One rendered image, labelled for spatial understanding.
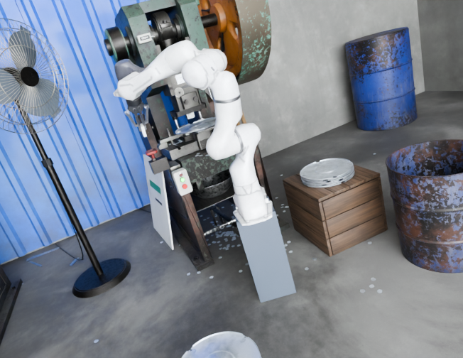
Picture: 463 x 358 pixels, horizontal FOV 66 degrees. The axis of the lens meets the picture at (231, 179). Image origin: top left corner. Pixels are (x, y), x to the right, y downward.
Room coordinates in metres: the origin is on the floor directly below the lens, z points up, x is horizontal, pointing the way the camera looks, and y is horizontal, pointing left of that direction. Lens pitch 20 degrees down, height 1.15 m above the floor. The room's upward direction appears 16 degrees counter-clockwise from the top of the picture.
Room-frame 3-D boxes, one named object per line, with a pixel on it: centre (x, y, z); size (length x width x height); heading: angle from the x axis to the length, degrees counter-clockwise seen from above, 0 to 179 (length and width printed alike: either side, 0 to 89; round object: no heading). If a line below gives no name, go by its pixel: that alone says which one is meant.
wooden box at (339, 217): (1.85, -0.52, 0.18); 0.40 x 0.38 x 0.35; 14
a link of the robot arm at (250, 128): (1.52, -0.09, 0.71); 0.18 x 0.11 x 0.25; 113
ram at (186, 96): (2.20, 0.12, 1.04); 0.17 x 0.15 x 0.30; 18
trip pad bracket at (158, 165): (1.93, 0.36, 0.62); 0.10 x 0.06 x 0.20; 108
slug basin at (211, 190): (2.24, 0.14, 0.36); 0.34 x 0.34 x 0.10
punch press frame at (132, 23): (2.38, 0.18, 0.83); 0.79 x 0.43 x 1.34; 18
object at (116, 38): (2.18, 0.38, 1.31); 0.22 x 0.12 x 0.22; 18
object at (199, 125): (2.12, 0.10, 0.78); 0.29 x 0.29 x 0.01
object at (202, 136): (2.08, 0.08, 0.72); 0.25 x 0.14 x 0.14; 18
